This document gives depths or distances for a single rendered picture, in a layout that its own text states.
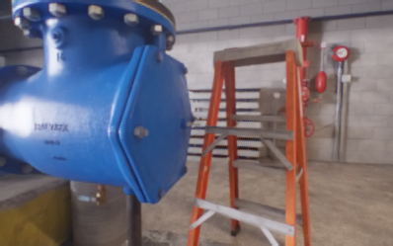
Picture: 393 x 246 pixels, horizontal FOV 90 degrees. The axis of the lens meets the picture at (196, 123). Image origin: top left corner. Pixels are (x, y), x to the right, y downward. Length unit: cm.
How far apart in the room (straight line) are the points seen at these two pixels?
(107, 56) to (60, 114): 23
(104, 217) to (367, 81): 418
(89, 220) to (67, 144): 83
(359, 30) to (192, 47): 289
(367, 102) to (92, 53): 415
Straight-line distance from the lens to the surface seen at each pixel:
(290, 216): 84
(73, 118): 71
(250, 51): 94
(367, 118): 438
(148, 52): 67
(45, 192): 159
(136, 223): 99
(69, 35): 81
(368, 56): 445
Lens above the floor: 90
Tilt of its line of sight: 4 degrees down
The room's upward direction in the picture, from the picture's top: straight up
